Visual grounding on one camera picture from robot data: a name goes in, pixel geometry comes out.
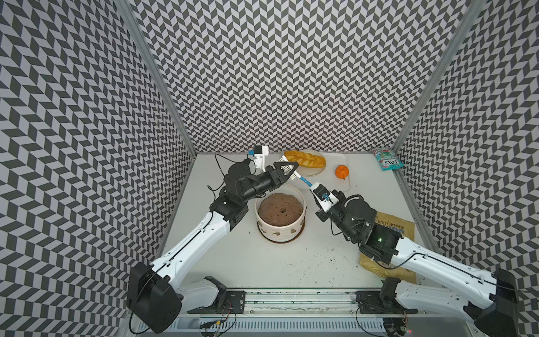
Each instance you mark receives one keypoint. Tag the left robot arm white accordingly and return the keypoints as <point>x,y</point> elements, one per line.
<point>156,292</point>

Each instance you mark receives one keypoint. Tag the aluminium corner post left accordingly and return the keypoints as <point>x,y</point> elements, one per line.
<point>132,25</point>

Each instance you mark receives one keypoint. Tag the white ceramic pot with mud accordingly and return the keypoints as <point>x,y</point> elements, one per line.
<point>281,207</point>

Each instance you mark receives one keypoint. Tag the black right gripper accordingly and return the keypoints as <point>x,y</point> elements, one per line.
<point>321,214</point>

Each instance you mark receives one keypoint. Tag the yellow chips bag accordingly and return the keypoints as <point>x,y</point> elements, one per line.
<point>385,248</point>

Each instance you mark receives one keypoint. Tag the aluminium corner post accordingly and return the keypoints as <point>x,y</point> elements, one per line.
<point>469,18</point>
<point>132,25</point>

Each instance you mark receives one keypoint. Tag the golden bread loaf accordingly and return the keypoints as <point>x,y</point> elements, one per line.
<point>305,159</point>

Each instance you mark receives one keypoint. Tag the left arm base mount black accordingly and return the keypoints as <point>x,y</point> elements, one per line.
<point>210,296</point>

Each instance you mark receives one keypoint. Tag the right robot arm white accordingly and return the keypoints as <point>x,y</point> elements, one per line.
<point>486,299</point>

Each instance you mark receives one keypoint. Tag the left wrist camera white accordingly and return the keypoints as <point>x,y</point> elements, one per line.
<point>259,152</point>

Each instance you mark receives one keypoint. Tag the teal snack packet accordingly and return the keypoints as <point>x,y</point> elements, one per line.
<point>387,159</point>

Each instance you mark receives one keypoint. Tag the small orange pumpkin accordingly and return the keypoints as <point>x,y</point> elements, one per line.
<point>342,172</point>

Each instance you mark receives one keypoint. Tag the white round plate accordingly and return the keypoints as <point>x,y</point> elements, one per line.
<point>311,171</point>

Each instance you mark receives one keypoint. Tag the metal base rail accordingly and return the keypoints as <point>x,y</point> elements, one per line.
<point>295,311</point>

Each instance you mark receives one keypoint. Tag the aluminium corner post right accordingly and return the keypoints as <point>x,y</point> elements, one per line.
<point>469,18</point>

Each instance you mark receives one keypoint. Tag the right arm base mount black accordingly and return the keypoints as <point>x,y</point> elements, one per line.
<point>383,301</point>

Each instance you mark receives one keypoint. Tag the white blue scrub brush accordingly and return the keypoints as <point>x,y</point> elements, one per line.
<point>291,172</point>

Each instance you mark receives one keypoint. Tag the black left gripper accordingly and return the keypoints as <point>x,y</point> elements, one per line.
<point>276,177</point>

